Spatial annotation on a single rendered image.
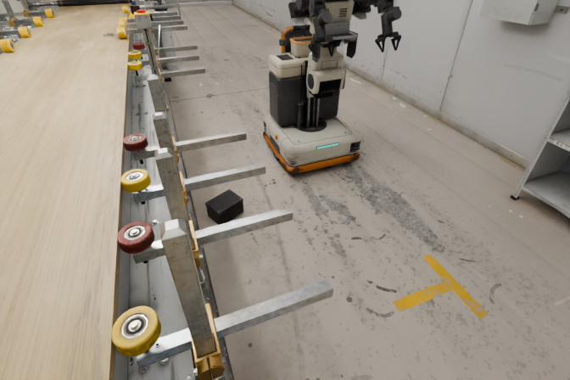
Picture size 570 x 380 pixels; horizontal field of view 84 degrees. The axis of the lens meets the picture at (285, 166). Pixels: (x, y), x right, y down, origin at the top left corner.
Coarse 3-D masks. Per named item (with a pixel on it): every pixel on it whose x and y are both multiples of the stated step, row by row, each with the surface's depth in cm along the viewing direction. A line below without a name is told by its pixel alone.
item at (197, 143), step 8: (216, 136) 128; (224, 136) 128; (232, 136) 129; (240, 136) 130; (176, 144) 123; (184, 144) 123; (192, 144) 124; (200, 144) 125; (208, 144) 127; (216, 144) 128; (136, 152) 118; (144, 152) 118; (152, 152) 120
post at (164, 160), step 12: (156, 156) 64; (168, 156) 64; (168, 168) 65; (168, 180) 67; (168, 192) 68; (180, 192) 70; (168, 204) 70; (180, 204) 71; (180, 216) 73; (192, 240) 78
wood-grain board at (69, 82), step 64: (0, 64) 191; (64, 64) 191; (0, 128) 124; (64, 128) 124; (0, 192) 91; (64, 192) 91; (0, 256) 72; (64, 256) 72; (0, 320) 60; (64, 320) 60
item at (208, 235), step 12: (252, 216) 91; (264, 216) 91; (276, 216) 91; (288, 216) 93; (204, 228) 87; (216, 228) 87; (228, 228) 87; (240, 228) 88; (252, 228) 90; (204, 240) 86; (216, 240) 87; (144, 252) 80; (156, 252) 82
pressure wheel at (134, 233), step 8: (128, 224) 80; (136, 224) 80; (144, 224) 80; (120, 232) 77; (128, 232) 78; (136, 232) 77; (144, 232) 77; (152, 232) 78; (120, 240) 75; (128, 240) 75; (136, 240) 75; (144, 240) 76; (152, 240) 78; (120, 248) 77; (128, 248) 75; (136, 248) 75; (144, 248) 77
